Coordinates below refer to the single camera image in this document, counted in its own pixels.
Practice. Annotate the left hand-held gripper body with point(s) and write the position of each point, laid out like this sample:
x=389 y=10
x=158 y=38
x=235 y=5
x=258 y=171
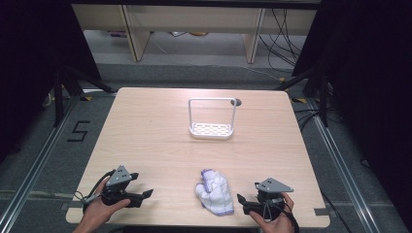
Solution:
x=118 y=181

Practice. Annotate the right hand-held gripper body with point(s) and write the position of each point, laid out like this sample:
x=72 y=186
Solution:
x=270 y=200

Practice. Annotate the white cloth with purple lines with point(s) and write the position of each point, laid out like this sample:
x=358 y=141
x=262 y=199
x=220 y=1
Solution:
x=215 y=195

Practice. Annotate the person's right hand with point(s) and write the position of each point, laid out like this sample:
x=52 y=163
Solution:
x=278 y=226

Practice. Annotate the person's left hand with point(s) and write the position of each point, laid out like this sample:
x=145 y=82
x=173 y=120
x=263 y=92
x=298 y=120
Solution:
x=97 y=208

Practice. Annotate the grey round table grommet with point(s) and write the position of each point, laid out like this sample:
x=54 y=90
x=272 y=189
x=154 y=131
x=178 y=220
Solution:
x=236 y=102

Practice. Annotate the black metal stand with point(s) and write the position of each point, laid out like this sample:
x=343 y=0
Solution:
x=324 y=97
x=59 y=97

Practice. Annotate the black curtain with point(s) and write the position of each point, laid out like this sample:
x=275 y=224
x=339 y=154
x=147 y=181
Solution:
x=372 y=81
x=32 y=64

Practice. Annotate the orange object under desk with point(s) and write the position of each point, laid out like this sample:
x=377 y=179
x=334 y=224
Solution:
x=198 y=33

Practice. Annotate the beige wooden desk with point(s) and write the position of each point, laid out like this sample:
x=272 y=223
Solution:
x=194 y=17

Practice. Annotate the aluminium floor rail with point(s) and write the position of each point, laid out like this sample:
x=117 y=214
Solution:
x=343 y=174
x=35 y=168

